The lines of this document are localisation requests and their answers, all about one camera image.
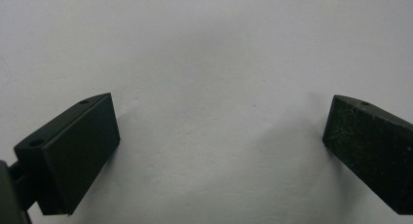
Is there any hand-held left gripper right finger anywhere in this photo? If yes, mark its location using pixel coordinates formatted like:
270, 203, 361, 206
321, 94, 413, 216

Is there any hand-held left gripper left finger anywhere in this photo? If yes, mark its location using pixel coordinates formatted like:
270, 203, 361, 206
13, 93, 121, 216

